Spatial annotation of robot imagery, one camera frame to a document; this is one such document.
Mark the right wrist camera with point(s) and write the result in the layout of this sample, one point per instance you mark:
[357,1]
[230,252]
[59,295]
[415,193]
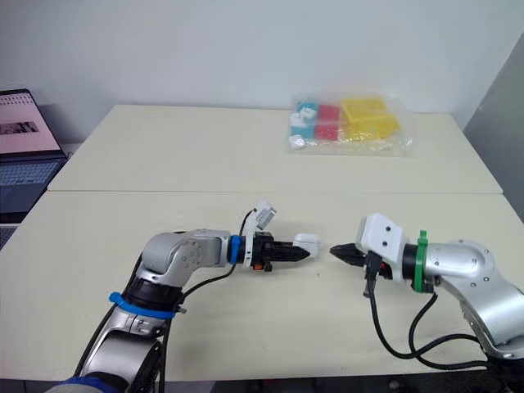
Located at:
[380,235]

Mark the red plastic toy block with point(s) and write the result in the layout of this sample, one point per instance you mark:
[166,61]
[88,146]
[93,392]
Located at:
[327,123]

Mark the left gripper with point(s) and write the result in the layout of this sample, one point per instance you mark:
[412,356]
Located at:
[263,250]

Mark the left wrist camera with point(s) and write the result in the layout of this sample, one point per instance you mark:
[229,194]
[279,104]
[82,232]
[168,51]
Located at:
[264,213]

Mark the open laptop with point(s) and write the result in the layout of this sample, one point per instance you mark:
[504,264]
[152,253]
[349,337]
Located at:
[24,163]

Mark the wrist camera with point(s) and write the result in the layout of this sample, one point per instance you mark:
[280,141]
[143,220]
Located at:
[380,235]
[264,213]

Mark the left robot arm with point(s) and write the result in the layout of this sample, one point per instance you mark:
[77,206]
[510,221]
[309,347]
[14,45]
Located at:
[180,254]

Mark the blue plastic toy block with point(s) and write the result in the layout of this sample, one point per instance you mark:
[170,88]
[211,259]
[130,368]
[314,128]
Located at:
[303,123]

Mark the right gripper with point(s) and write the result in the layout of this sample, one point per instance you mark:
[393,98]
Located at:
[381,268]

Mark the clear plastic bag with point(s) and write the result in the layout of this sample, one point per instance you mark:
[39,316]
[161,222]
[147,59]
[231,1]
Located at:
[348,143]

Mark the white earbud case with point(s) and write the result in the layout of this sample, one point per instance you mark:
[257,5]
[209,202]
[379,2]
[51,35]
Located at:
[311,245]

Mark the yellow plastic toy box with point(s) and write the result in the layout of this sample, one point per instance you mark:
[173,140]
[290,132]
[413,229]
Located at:
[368,118]

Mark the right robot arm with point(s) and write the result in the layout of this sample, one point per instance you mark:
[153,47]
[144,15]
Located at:
[471,266]

